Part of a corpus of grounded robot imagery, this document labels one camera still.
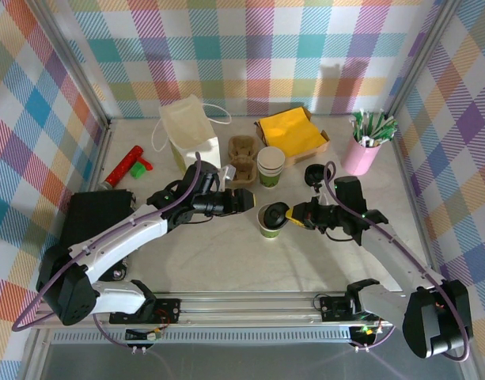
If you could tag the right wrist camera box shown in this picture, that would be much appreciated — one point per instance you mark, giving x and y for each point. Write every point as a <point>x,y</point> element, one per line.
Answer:
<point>324,199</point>

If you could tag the nested white green paper cups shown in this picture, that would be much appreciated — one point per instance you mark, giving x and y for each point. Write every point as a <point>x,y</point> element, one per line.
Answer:
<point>270,170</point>

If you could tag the red toy block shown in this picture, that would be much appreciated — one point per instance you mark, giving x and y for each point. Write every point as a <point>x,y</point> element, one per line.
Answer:
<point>147,163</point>

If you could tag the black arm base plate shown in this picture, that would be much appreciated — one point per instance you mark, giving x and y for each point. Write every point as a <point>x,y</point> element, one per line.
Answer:
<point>167,310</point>
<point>333,308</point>

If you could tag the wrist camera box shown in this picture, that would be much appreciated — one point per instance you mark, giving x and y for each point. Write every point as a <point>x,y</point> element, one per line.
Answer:
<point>324,199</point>
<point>228,175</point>

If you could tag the pink cylindrical holder cup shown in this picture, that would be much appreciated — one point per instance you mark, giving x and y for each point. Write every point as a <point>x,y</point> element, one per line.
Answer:
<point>358,158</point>

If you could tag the green toy block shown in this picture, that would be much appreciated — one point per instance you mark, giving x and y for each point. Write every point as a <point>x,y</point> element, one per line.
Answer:
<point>138,170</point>

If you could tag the aluminium mounting rail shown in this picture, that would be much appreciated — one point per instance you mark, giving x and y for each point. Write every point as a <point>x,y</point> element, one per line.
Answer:
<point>246,308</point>

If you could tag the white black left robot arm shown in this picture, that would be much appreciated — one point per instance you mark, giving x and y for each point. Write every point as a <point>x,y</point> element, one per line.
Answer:
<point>119,241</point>

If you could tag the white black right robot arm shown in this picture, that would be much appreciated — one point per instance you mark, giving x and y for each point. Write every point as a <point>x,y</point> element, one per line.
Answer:
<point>404,261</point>

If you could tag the green white wrapped straws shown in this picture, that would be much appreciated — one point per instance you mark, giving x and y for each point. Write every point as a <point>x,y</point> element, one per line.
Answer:
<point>372,126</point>

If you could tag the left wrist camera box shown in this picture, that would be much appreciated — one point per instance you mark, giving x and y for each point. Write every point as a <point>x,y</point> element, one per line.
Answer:
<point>228,175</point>

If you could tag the white green paper cup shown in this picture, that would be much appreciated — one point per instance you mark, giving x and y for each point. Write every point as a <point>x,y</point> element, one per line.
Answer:
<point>270,233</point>

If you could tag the red dotted cylinder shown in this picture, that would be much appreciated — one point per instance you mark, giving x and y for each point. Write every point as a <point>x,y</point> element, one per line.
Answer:
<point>125,164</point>

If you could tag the yellow paper napkins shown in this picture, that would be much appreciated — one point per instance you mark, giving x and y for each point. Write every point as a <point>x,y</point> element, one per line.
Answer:
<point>291,130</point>

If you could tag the small black connector board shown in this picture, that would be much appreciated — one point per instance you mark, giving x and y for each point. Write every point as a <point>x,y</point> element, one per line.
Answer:
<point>145,335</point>
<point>364,335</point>

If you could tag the aluminium frame post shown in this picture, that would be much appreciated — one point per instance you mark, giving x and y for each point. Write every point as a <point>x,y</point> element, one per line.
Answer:
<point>70,59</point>
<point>420,59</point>

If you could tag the white paper takeout bag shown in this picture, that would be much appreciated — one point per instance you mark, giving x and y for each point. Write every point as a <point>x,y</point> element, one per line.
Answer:
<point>186,122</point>

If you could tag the yellow napkins in tray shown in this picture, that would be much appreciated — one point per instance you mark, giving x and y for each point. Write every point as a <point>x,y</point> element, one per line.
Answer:
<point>305,156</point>

